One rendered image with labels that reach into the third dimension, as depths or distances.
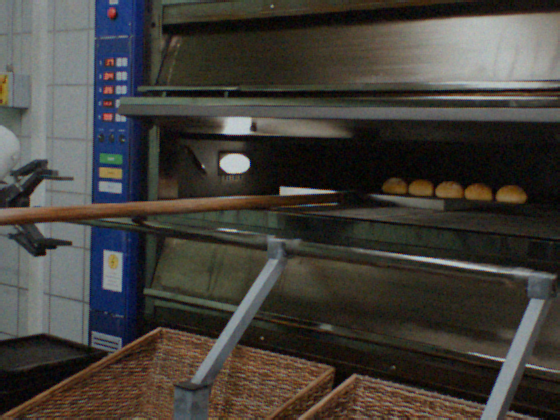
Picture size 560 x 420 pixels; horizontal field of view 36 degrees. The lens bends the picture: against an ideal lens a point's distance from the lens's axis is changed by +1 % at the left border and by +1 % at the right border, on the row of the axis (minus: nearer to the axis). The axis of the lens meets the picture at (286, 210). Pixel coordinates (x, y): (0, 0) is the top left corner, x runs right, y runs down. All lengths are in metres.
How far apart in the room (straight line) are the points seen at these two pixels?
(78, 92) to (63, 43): 0.15
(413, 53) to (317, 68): 0.24
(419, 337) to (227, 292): 0.53
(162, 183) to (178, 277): 0.25
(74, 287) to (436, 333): 1.17
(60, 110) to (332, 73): 0.96
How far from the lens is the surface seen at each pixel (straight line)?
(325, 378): 1.89
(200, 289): 2.15
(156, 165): 2.26
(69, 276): 2.55
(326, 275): 1.93
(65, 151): 2.54
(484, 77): 1.70
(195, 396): 1.39
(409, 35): 1.83
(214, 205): 1.93
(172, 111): 2.01
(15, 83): 2.65
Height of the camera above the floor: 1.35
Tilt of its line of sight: 5 degrees down
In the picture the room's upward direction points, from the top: 2 degrees clockwise
